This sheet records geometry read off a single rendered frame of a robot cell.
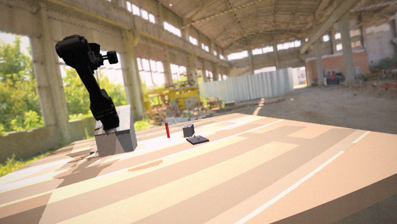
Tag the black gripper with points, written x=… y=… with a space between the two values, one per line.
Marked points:
x=110 y=56

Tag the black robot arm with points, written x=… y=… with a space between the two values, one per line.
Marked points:
x=80 y=55

